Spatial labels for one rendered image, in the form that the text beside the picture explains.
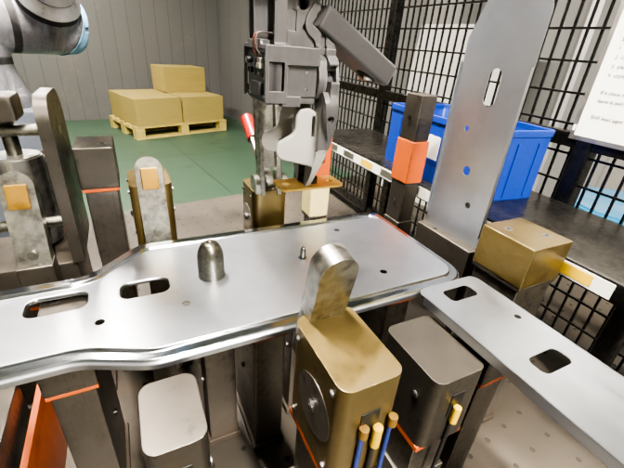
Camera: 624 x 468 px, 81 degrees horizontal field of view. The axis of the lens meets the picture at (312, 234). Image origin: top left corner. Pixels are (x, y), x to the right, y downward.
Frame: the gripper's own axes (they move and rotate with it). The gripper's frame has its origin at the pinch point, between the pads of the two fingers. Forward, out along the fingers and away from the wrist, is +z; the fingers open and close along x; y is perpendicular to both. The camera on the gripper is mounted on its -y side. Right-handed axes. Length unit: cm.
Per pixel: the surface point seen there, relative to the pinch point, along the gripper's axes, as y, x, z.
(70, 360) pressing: 27.3, 8.7, 12.8
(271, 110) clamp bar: -0.9, -15.6, -4.7
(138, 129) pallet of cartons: 0, -491, 101
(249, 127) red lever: 0.3, -22.9, -0.6
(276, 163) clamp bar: -1.1, -13.6, 3.1
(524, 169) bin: -45.2, -1.3, 3.3
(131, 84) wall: -4, -643, 64
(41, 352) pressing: 29.5, 7.0, 12.5
